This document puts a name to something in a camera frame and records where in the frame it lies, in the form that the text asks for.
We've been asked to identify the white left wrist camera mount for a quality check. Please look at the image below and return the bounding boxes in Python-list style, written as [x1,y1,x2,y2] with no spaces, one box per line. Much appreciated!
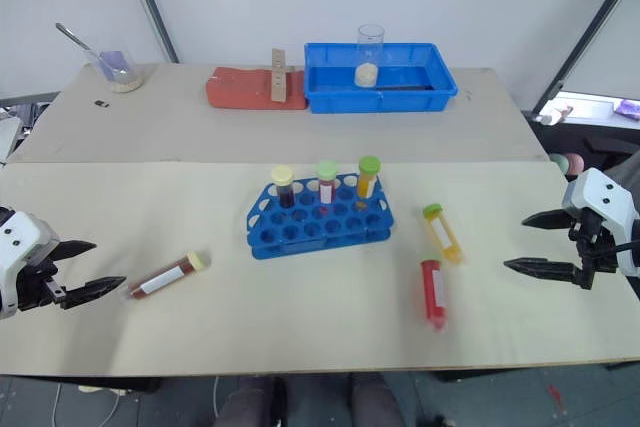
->
[0,205,62,319]

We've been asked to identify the blue plastic test tube rack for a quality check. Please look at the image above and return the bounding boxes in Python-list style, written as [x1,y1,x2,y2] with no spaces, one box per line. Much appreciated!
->
[245,172,396,261]

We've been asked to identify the tall clear glass beaker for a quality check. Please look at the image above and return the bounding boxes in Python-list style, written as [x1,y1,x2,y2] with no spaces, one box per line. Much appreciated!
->
[354,23,386,89]

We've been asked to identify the dark red tube, cream cap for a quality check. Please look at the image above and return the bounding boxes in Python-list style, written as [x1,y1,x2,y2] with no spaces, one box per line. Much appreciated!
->
[127,250,207,301]

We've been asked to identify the dark diagonal frame pole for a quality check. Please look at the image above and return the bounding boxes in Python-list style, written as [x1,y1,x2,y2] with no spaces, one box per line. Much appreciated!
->
[530,0,640,116]
[122,0,180,64]

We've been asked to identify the wooden ruler strip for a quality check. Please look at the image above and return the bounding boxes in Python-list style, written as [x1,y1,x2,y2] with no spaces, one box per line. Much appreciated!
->
[269,48,296,103]

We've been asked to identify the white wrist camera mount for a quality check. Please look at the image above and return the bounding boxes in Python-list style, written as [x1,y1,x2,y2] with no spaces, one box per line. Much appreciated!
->
[561,167,640,248]
[0,205,62,319]

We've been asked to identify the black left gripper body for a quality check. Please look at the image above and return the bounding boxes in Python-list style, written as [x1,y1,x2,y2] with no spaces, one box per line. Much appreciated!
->
[16,255,67,311]

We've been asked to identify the wide clear glass beaker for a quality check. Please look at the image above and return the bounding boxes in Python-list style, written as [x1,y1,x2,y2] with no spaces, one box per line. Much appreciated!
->
[83,48,145,94]

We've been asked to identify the metal spoon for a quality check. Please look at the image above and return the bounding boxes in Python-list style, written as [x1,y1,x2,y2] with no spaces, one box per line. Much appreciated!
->
[54,22,117,73]

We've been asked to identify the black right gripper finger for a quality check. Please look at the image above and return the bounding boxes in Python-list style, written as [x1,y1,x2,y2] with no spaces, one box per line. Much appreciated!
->
[521,210,572,233]
[502,256,584,290]

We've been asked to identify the white floor cable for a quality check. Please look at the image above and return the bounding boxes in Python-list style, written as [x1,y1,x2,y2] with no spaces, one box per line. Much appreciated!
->
[51,380,124,427]

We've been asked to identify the pink and green balls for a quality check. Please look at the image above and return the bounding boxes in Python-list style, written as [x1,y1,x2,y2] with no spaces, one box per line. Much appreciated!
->
[548,152,587,179]

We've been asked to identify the red-brown folded cloth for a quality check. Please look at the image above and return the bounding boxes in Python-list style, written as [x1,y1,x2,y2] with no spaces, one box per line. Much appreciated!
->
[205,65,310,112]

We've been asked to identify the red tube, light green cap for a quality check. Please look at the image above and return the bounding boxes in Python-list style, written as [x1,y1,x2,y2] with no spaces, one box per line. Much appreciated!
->
[315,159,341,211]

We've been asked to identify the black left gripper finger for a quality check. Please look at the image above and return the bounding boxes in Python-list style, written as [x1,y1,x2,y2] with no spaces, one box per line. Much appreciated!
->
[51,240,98,264]
[61,276,128,311]

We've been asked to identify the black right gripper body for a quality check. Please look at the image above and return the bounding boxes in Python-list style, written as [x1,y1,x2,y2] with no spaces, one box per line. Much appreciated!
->
[567,208,622,291]

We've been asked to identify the dark purple tube, yellow cap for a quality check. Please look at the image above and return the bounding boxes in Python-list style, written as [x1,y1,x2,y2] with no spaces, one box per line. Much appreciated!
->
[270,164,297,210]

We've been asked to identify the blue plastic bin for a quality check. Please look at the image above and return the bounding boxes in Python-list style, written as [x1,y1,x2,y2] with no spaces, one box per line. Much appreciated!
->
[303,41,460,115]

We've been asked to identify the orange tube, green cap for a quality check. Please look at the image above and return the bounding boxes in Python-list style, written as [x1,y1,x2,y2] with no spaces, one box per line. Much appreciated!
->
[356,155,382,200]

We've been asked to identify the yellow tube, green cap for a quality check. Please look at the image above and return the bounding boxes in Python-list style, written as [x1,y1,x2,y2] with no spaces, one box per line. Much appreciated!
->
[421,202,466,265]

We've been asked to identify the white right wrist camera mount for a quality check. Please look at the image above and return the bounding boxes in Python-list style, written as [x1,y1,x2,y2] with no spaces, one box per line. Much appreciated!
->
[561,167,640,248]

